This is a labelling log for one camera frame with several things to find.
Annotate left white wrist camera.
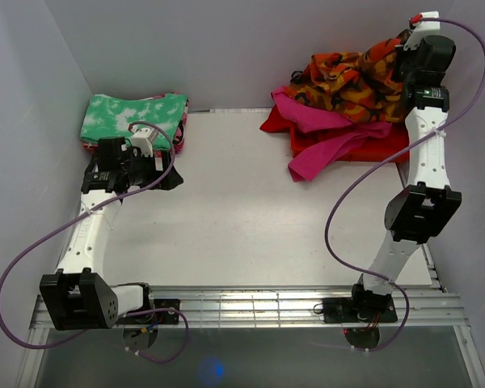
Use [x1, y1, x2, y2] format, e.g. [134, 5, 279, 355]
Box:
[129, 124, 163, 157]

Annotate pink patterned folded trousers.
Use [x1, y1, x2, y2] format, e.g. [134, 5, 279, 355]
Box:
[80, 93, 191, 157]

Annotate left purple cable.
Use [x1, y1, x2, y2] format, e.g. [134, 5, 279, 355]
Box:
[0, 120, 190, 364]

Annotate purple cable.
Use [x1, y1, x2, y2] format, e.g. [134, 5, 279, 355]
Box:
[0, 120, 190, 364]
[309, 16, 485, 352]

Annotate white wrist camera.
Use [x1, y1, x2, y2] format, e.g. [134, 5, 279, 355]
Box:
[403, 11, 441, 51]
[129, 124, 163, 157]

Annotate orange camouflage trousers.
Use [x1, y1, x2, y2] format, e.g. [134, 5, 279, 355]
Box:
[285, 34, 406, 123]

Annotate red garment in tray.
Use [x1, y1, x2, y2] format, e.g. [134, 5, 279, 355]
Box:
[259, 105, 296, 133]

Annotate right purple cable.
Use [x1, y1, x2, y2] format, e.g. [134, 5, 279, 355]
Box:
[309, 16, 485, 352]

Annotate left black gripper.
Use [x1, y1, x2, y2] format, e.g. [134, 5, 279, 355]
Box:
[121, 150, 183, 191]

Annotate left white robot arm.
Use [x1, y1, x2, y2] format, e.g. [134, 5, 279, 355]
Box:
[40, 127, 183, 331]

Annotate red plastic tray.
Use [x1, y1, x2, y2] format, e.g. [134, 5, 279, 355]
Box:
[289, 123, 408, 167]

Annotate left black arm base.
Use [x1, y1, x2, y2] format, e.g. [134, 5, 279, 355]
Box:
[117, 298, 181, 327]

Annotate aluminium rail frame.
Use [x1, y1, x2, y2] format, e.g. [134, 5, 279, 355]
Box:
[15, 238, 485, 388]

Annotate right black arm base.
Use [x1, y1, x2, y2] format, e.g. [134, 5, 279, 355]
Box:
[313, 297, 398, 324]

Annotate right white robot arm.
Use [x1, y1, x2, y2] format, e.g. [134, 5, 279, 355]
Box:
[348, 35, 462, 321]

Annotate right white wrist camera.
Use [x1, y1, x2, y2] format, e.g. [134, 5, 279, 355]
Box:
[403, 11, 441, 51]

